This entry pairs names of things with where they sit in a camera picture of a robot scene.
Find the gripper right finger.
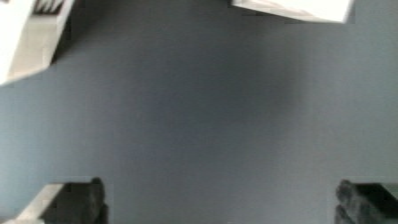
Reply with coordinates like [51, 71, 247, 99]
[334, 180, 398, 224]

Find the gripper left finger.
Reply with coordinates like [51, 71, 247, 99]
[10, 178, 108, 224]

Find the white square table top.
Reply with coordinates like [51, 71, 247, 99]
[0, 0, 76, 86]

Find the white U-shaped obstacle fence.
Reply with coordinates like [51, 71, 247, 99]
[231, 0, 355, 23]

